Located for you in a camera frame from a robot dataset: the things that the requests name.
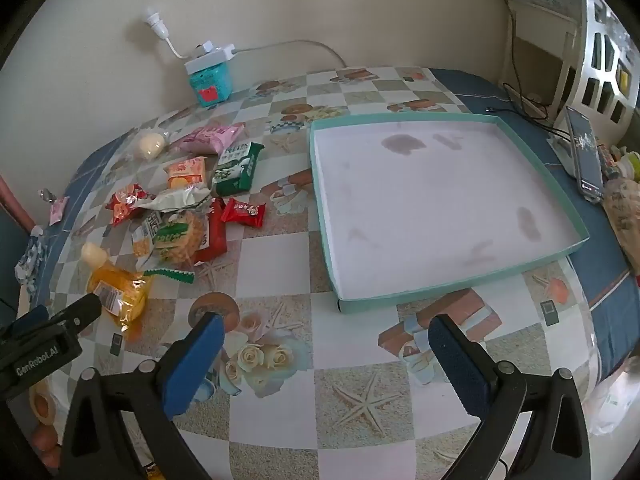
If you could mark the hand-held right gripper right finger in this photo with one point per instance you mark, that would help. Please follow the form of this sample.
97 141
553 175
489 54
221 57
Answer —
460 370

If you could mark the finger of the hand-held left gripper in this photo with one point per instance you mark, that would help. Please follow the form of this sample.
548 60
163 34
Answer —
77 312
30 319

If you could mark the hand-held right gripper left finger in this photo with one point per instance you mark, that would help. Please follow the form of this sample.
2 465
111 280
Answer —
196 360

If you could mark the yellow jelly pouch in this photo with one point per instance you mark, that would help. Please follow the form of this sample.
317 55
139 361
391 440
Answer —
120 292

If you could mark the green zigzag-edged wrapper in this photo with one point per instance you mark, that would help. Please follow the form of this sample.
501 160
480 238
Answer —
170 274

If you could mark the red orange flowered snack packet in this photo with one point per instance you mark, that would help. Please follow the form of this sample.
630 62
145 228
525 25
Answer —
125 203

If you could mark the large shiny red snack packet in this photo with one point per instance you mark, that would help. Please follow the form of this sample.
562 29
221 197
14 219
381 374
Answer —
215 242

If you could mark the clear rice cracker packet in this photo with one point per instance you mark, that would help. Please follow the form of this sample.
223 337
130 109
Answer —
172 240

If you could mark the white silver snack packet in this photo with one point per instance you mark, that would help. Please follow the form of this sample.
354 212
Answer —
175 200

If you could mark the red candy packet white label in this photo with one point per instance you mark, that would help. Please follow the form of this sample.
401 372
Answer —
243 211

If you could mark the teal shallow cardboard tray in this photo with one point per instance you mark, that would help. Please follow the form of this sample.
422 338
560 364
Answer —
425 200

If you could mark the orange biscuit packet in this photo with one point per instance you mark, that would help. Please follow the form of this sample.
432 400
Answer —
187 172

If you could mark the beige tape roll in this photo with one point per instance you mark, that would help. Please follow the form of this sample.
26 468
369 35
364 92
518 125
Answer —
42 405

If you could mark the crumpled blue white wrappers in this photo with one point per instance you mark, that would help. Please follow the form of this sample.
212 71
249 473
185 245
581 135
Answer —
31 257

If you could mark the small pink candy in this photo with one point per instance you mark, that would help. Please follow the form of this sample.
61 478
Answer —
58 210

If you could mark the small silver wrapper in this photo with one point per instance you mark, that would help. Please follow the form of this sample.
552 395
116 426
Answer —
46 194

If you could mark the clear plastic bag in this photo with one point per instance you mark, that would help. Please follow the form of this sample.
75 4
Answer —
615 400

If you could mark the round white bun clear wrapper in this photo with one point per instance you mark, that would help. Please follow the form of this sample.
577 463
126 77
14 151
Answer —
148 143

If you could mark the green white biscuit packet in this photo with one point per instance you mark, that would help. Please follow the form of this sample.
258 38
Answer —
237 166

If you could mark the pink snack packet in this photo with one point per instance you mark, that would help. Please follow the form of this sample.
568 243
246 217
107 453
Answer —
207 139

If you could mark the brown paper bag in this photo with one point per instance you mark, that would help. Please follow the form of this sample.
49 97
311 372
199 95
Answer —
622 220

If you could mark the white phone stand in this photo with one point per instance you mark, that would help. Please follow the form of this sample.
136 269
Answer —
562 152

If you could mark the black smartphone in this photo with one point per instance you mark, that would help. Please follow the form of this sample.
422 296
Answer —
585 155

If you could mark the teal cube toy box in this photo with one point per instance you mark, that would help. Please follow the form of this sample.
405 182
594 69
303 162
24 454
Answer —
210 87

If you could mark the white power strip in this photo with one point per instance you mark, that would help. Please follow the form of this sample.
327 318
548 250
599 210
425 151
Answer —
210 60

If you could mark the white lattice furniture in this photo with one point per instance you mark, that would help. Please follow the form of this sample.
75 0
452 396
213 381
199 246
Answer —
607 60

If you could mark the white cabinet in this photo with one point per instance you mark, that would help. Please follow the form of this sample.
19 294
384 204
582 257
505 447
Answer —
542 35

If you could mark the reddish wooden frame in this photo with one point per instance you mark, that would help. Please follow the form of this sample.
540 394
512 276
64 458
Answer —
15 205

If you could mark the white wall plug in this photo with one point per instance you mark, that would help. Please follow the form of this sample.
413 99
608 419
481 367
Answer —
156 22

